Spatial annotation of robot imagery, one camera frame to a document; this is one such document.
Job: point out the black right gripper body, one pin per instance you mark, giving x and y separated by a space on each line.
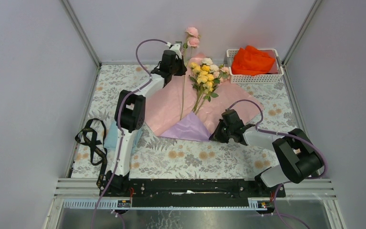
227 135

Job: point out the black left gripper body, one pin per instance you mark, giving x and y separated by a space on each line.
174 68

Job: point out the pink fake flower stem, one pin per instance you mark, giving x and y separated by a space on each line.
192 42
223 74

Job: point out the yellow fake flower stem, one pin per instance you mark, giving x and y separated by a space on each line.
204 85

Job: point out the white fake flower stem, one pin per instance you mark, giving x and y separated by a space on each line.
208 67

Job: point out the pink purple wrapping paper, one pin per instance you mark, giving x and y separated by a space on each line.
176 112

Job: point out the black printed ribbon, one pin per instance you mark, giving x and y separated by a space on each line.
88 136

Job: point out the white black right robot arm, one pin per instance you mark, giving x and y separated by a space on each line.
298 158

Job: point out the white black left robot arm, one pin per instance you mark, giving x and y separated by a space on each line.
130 112

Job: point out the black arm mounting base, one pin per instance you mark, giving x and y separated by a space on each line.
164 193

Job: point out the white perforated plastic basket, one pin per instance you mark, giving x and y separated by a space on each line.
274 75

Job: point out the orange cloth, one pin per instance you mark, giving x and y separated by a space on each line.
251 61

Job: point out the light blue towel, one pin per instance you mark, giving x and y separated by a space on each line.
110 141

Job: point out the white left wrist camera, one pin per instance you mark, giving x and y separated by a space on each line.
177 49

